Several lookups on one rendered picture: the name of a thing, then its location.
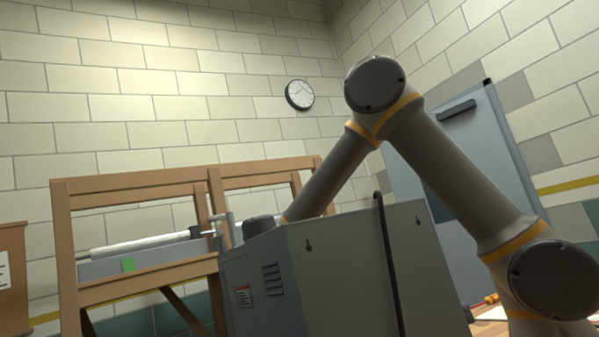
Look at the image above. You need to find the grey equipment cabinet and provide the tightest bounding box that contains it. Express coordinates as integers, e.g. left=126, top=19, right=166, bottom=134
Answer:
left=217, top=197, right=473, bottom=337

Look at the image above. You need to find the grey blue door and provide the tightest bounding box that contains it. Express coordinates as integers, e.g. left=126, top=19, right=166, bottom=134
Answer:
left=379, top=77, right=550, bottom=307

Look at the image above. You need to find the white pipe fitting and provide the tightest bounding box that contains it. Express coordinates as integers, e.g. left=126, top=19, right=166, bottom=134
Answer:
left=206, top=211, right=244, bottom=254

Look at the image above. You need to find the grey roller tube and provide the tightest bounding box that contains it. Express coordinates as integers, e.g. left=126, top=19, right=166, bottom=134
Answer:
left=75, top=226, right=217, bottom=262

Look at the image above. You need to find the grey tray with green tag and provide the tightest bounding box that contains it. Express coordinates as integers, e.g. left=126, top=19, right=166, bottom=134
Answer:
left=76, top=236, right=220, bottom=284

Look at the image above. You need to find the red yellow screwdriver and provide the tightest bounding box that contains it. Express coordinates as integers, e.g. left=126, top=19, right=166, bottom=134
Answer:
left=470, top=292, right=501, bottom=311

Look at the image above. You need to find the white paper sheet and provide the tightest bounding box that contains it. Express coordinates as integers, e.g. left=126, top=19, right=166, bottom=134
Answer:
left=473, top=305, right=509, bottom=323

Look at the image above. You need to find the brown cardboard box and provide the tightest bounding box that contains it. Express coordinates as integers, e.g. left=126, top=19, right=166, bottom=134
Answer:
left=0, top=220, right=34, bottom=337

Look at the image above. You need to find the round wall clock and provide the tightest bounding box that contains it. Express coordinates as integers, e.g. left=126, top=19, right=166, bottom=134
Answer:
left=284, top=78, right=316, bottom=111

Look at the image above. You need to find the wooden shelf frame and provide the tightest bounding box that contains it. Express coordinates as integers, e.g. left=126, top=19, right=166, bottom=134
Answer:
left=49, top=154, right=337, bottom=337

